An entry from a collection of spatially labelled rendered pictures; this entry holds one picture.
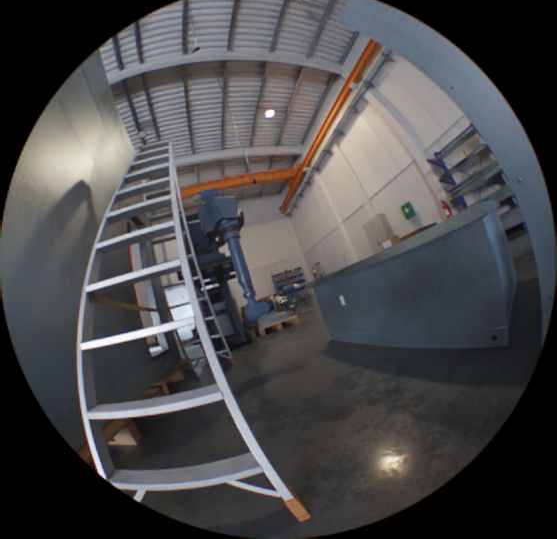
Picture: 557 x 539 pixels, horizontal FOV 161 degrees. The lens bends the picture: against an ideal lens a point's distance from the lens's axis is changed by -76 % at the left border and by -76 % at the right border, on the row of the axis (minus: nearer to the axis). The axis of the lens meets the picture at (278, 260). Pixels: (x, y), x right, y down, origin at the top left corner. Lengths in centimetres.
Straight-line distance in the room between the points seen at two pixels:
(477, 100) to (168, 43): 758
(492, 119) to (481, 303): 75
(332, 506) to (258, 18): 831
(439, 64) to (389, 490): 116
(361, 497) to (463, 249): 98
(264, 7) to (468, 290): 780
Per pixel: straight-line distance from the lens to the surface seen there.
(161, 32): 769
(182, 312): 807
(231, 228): 191
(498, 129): 64
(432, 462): 72
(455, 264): 104
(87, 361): 81
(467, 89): 69
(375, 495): 68
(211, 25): 759
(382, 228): 702
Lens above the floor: 61
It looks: 10 degrees up
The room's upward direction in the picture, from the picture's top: 19 degrees counter-clockwise
